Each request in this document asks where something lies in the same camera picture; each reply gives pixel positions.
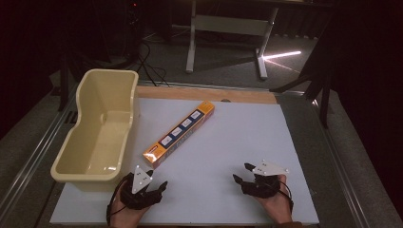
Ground white table sheet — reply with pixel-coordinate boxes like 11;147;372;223
49;96;320;226

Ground black tripod stand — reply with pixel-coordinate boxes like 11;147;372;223
269;18;336;129

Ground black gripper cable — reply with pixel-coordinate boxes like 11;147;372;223
278;180;296;214
106;173;131;227

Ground person's right hand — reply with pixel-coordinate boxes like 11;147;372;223
257;174;294;225

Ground cream plastic bin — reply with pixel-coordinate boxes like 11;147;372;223
50;68;140;193

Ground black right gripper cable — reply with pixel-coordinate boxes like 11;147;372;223
278;180;296;214

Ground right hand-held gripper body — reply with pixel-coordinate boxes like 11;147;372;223
241;160;290;200

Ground metal floor rail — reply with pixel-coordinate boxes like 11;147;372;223
312;96;373;228
0;89;79;221

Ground person's left hand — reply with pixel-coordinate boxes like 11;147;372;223
109;186;150;228

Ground long orange box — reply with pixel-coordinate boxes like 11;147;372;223
142;100;216;169

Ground black floor cables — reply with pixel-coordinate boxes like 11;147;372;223
135;40;170;87

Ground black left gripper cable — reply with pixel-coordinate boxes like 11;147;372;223
106;173;131;227

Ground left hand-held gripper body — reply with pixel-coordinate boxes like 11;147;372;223
119;164;160;211

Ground white metal table frame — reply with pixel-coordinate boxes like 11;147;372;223
185;0;280;81

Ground black equipment tower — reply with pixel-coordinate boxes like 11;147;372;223
125;0;145;66

